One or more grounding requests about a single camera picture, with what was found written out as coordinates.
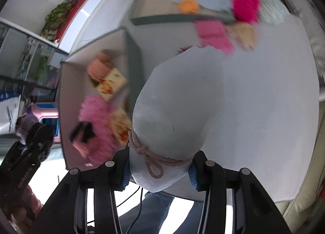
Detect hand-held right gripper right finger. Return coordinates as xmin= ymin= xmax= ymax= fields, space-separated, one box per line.
xmin=188 ymin=151 xmax=292 ymax=234

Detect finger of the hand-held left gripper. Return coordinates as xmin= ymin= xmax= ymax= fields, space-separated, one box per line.
xmin=5 ymin=140 xmax=49 ymax=168

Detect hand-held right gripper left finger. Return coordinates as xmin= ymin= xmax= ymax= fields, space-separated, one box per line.
xmin=33 ymin=148 xmax=131 ymax=234

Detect small yellow tissue packet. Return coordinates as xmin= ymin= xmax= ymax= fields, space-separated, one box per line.
xmin=109 ymin=108 xmax=133 ymax=145

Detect green box with white interior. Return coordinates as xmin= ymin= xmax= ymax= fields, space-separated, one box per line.
xmin=59 ymin=27 xmax=143 ymax=171

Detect white bundle with rope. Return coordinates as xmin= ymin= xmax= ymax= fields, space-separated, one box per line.
xmin=128 ymin=46 xmax=226 ymax=193

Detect large yellow tissue packet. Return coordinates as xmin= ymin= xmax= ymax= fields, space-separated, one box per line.
xmin=98 ymin=67 xmax=128 ymax=101

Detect peach knitted pouch yellow top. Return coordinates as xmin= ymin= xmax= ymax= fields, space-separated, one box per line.
xmin=86 ymin=52 xmax=115 ymax=88

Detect white printed bag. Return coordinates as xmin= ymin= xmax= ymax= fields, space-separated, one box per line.
xmin=0 ymin=92 xmax=22 ymax=135

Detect pink plastic crate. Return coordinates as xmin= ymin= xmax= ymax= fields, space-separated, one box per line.
xmin=28 ymin=102 xmax=61 ymax=143

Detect person's blue jeans leg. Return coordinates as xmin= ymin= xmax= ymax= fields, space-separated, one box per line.
xmin=119 ymin=188 xmax=204 ymax=234

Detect light pink fluffy yarn bundle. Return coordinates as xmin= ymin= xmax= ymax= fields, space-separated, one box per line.
xmin=78 ymin=95 xmax=120 ymax=166

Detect glass display cabinet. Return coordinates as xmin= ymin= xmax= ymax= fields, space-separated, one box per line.
xmin=0 ymin=18 xmax=69 ymax=92

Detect green potted plant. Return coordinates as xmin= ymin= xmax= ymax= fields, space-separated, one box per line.
xmin=41 ymin=0 xmax=75 ymax=40

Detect pink sponge cloth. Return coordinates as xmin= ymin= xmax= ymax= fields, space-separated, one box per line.
xmin=195 ymin=20 xmax=235 ymax=55

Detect beige knitted hat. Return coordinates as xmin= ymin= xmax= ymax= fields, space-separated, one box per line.
xmin=226 ymin=23 xmax=257 ymax=51

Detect red cloth strip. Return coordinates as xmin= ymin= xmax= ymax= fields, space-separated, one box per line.
xmin=54 ymin=0 xmax=120 ymax=44

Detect shallow green box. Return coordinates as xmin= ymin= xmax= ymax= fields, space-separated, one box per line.
xmin=130 ymin=0 xmax=235 ymax=26

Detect orange fabric flower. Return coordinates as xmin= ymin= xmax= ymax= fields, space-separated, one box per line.
xmin=178 ymin=0 xmax=200 ymax=14

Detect magenta fluffy yarn bundle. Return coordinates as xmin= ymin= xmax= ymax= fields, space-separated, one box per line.
xmin=232 ymin=0 xmax=261 ymax=25

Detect pale green fluffy cloth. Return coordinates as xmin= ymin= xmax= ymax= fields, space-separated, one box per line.
xmin=259 ymin=0 xmax=291 ymax=27

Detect black cable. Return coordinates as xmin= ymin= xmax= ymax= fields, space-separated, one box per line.
xmin=86 ymin=186 xmax=146 ymax=234

